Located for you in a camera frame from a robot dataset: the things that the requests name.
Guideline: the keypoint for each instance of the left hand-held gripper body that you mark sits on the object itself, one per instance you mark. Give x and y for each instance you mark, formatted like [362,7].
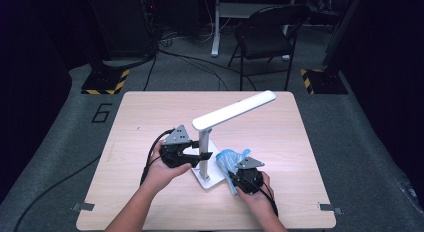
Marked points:
[173,155]

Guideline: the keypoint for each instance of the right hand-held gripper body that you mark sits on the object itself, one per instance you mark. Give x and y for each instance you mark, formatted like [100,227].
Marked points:
[250,180]

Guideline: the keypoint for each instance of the blue striped cloth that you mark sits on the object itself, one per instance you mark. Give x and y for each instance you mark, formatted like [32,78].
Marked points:
[228,160]

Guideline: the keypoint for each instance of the white desk lamp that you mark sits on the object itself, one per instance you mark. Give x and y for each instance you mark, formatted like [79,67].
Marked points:
[233,110]

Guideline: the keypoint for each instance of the person's right hand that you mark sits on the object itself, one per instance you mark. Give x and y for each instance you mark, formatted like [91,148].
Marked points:
[260,200]

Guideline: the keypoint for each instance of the person's left hand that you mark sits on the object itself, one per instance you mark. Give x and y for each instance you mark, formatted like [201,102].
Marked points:
[160,177]

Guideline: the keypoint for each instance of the black stand with striped base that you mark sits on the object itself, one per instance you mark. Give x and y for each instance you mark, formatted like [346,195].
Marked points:
[325,81]
[103,80]

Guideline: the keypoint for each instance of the black folding chair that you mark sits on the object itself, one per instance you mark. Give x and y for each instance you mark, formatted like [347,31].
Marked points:
[263,42]

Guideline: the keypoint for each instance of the dark equipment cabinet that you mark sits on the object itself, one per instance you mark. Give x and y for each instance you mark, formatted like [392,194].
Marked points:
[123,22]

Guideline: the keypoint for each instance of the white desk frame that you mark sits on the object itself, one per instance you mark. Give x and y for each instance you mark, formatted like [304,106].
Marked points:
[216,32]

